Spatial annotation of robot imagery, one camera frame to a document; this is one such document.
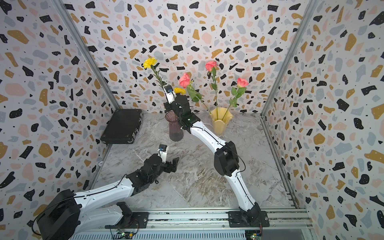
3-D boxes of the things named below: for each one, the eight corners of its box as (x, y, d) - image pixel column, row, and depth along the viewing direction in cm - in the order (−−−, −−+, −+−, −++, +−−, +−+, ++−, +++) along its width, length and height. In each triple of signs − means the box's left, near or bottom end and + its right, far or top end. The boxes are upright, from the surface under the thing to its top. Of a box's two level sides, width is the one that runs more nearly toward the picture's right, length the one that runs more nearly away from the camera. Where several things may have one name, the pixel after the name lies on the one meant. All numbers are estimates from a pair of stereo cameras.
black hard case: (103, 145, 104) (98, 139, 99) (118, 115, 124) (115, 109, 118) (133, 145, 105) (130, 139, 100) (144, 115, 124) (142, 109, 119)
